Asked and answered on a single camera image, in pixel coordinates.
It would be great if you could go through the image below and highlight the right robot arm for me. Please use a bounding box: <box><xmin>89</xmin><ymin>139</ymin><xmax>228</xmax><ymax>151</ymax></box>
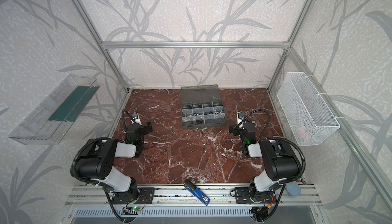
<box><xmin>229</xmin><ymin>123</ymin><xmax>306</xmax><ymax>204</ymax></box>

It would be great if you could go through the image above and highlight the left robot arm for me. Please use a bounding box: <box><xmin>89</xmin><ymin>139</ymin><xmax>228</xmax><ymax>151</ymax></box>
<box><xmin>70</xmin><ymin>122</ymin><xmax>153</xmax><ymax>202</ymax></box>

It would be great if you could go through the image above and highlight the grey compartment organizer box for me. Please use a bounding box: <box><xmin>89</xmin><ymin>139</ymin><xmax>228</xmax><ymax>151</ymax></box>
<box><xmin>181</xmin><ymin>84</ymin><xmax>227</xmax><ymax>130</ymax></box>

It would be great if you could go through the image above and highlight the pink object in basket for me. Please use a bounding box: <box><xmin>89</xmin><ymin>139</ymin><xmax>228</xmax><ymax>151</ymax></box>
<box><xmin>297</xmin><ymin>127</ymin><xmax>310</xmax><ymax>140</ymax></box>

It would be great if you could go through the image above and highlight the blue black utility knife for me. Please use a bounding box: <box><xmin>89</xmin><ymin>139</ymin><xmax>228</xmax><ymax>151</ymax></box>
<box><xmin>184</xmin><ymin>179</ymin><xmax>210</xmax><ymax>206</ymax></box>

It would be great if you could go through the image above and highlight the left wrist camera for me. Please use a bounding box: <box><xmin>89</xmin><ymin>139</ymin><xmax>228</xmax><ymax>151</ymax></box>
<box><xmin>131</xmin><ymin>113</ymin><xmax>142</xmax><ymax>125</ymax></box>

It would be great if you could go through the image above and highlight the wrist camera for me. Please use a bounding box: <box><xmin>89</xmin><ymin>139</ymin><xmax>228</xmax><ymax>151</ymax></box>
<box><xmin>236</xmin><ymin>112</ymin><xmax>246</xmax><ymax>124</ymax></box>
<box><xmin>131</xmin><ymin>113</ymin><xmax>142</xmax><ymax>125</ymax></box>

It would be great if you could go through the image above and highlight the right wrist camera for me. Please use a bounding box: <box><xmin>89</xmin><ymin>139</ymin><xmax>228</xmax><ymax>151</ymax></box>
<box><xmin>236</xmin><ymin>112</ymin><xmax>246</xmax><ymax>124</ymax></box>

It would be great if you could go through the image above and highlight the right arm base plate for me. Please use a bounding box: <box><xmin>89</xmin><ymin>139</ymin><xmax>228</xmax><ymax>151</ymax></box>
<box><xmin>234</xmin><ymin>186</ymin><xmax>277</xmax><ymax>205</ymax></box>

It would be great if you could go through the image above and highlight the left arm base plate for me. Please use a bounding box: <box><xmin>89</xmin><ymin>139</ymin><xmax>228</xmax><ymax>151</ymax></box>
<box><xmin>111</xmin><ymin>187</ymin><xmax>155</xmax><ymax>205</ymax></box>

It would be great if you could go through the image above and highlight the white wire mesh basket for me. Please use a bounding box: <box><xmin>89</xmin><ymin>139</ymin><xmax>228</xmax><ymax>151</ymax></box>
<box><xmin>277</xmin><ymin>72</ymin><xmax>340</xmax><ymax>146</ymax></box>

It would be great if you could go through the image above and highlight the aluminium front rail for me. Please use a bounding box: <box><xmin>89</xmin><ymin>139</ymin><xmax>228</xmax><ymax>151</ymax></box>
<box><xmin>62</xmin><ymin>183</ymin><xmax>322</xmax><ymax>208</ymax></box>

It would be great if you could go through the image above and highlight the clear acrylic wall shelf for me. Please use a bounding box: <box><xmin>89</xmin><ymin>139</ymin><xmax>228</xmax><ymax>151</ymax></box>
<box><xmin>9</xmin><ymin>75</ymin><xmax>100</xmax><ymax>145</ymax></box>

